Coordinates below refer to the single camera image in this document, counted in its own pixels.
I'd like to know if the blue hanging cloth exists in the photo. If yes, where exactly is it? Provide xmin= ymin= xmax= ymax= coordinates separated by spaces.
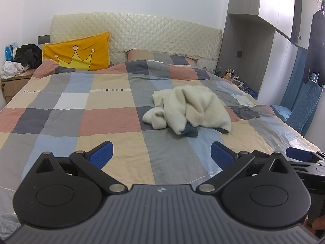
xmin=279 ymin=46 xmax=309 ymax=107

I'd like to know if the blue folded cloth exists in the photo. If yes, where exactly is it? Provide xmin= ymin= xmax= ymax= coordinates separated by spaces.
xmin=270 ymin=104 xmax=292 ymax=122

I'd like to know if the white crumpled cloth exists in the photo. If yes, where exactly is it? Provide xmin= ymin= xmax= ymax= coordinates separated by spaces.
xmin=0 ymin=61 xmax=30 ymax=80

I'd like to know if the row of small bottles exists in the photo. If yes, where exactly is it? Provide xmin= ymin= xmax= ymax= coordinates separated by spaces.
xmin=223 ymin=69 xmax=240 ymax=80

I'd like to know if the black clothes pile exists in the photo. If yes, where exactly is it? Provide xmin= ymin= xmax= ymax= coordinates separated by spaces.
xmin=13 ymin=44 xmax=43 ymax=70

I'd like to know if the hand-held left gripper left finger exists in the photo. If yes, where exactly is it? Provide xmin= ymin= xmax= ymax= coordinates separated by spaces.
xmin=34 ymin=141 xmax=127 ymax=194

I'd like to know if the checked pillow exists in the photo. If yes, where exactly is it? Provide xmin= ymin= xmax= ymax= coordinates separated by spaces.
xmin=126 ymin=49 xmax=199 ymax=65

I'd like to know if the patchwork checked quilt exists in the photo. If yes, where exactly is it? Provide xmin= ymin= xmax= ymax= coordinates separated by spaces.
xmin=0 ymin=53 xmax=322 ymax=210

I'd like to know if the blue plastic bottle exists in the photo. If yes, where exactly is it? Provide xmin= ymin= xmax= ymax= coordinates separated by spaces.
xmin=4 ymin=42 xmax=19 ymax=62

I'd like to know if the cream quilted headboard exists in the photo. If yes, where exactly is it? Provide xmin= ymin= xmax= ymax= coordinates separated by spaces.
xmin=49 ymin=12 xmax=223 ymax=68

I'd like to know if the white striped fleece sweater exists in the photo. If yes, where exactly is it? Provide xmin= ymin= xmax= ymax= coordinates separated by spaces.
xmin=142 ymin=85 xmax=232 ymax=138

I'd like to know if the blue fabric bag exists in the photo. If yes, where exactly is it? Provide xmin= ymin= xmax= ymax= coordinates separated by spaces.
xmin=288 ymin=79 xmax=323 ymax=133

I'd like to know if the grey wooden cabinet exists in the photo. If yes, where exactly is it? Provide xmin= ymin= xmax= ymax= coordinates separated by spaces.
xmin=217 ymin=0 xmax=276 ymax=99

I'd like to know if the yellow crown pillow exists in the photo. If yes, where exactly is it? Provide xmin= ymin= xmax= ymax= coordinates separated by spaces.
xmin=42 ymin=31 xmax=112 ymax=71

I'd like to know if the cardboard box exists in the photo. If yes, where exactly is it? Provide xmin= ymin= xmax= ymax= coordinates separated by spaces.
xmin=0 ymin=69 xmax=37 ymax=104

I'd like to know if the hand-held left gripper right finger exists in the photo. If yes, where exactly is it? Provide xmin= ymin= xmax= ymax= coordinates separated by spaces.
xmin=196 ymin=141 xmax=291 ymax=194

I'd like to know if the person's right hand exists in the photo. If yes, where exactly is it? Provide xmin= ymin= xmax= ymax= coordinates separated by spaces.
xmin=311 ymin=215 xmax=325 ymax=237

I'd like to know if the white wall cupboard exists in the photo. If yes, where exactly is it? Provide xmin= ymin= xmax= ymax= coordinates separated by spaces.
xmin=258 ymin=0 xmax=296 ymax=38

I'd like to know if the dark hanging garment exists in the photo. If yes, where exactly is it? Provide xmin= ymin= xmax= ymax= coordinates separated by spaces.
xmin=306 ymin=9 xmax=325 ymax=85

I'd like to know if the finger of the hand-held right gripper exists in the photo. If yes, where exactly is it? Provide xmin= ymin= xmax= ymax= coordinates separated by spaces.
xmin=285 ymin=147 xmax=325 ymax=163

